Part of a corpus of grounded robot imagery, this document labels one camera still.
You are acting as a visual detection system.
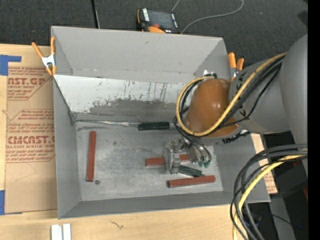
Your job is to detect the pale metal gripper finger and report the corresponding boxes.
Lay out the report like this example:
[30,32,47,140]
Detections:
[163,141,181,160]
[164,158,182,174]

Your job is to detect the dark green flat block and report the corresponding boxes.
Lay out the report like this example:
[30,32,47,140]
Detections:
[177,165,203,178]
[137,121,171,131]

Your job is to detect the red-brown flat block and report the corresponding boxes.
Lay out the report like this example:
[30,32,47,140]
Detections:
[145,153,190,167]
[86,130,97,183]
[166,175,217,189]

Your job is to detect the grey metal bin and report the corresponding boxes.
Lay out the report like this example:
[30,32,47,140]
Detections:
[50,25,271,220]

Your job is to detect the brown cardboard board red print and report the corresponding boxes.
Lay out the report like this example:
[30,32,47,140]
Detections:
[0,43,278,216]

